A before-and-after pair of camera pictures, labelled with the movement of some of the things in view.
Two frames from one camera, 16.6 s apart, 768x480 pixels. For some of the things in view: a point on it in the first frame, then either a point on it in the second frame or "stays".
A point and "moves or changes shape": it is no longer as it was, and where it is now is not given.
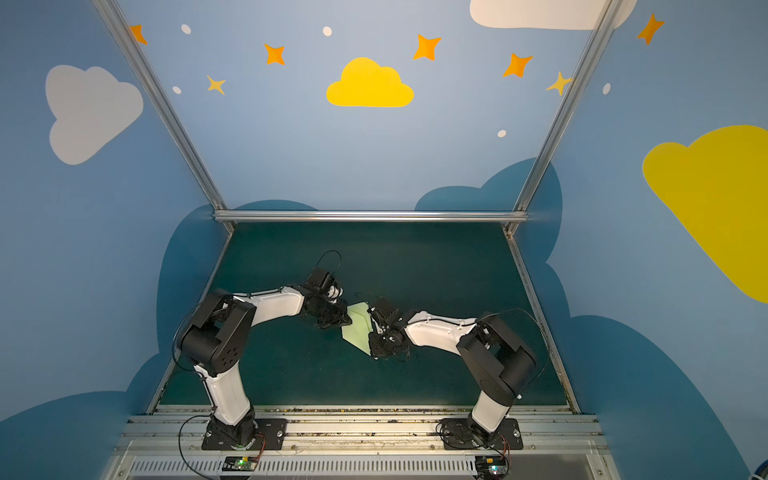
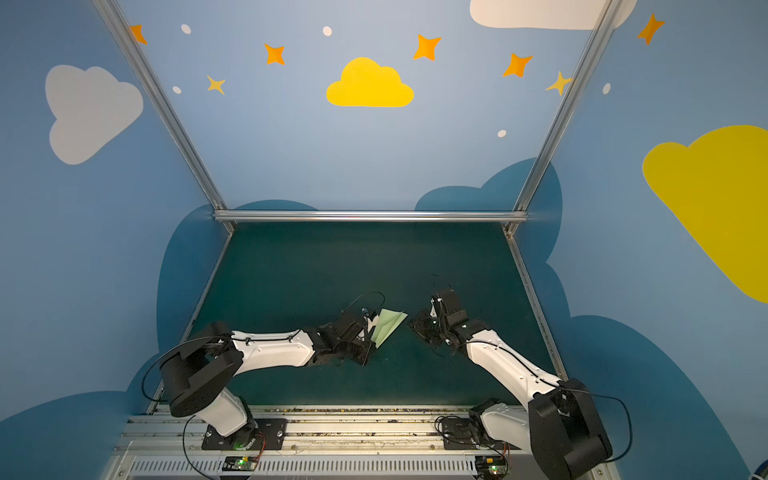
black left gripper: x=335 y=310 -> x=364 y=335
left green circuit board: x=240 y=463 stays
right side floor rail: x=543 y=322 stays
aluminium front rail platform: x=360 y=443 stays
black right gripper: x=379 y=339 -> x=432 y=323
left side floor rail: x=204 y=293 stays
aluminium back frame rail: x=371 y=216 stays
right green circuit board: x=491 y=467 stays
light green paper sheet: x=358 y=331 moves or changes shape
